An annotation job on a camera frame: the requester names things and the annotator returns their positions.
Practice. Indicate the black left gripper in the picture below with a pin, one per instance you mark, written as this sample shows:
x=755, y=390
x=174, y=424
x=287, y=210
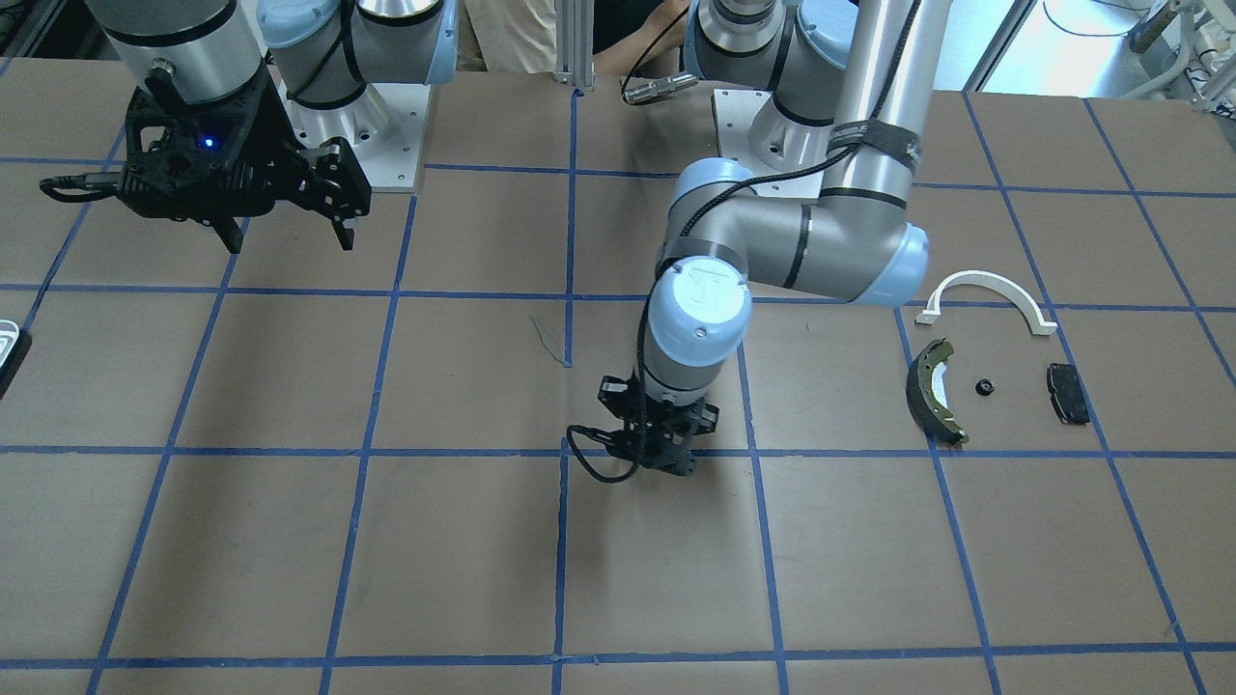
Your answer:
x=704, y=416

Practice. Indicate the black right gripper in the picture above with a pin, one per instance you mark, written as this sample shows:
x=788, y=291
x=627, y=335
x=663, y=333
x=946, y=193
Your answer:
x=273, y=124

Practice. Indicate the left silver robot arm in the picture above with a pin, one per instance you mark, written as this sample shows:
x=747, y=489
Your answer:
x=823, y=208

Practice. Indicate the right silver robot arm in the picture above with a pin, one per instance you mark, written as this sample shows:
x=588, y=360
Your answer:
x=321, y=54

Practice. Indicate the silver metal tray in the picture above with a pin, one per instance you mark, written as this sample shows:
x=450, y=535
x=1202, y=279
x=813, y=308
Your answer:
x=14, y=343

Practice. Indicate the olive green brake shoe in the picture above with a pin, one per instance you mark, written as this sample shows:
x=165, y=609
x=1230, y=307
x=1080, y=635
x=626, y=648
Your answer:
x=926, y=394

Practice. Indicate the seated person beige shirt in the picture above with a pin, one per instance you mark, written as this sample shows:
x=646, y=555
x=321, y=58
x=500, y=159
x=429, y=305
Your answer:
x=521, y=36

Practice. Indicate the black brake pad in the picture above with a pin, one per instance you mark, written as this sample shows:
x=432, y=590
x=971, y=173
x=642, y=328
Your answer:
x=1067, y=394

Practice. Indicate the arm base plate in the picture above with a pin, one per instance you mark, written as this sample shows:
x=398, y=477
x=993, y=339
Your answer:
x=753, y=131
x=386, y=128

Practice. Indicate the aluminium frame post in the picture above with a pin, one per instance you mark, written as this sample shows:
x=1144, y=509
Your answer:
x=574, y=44

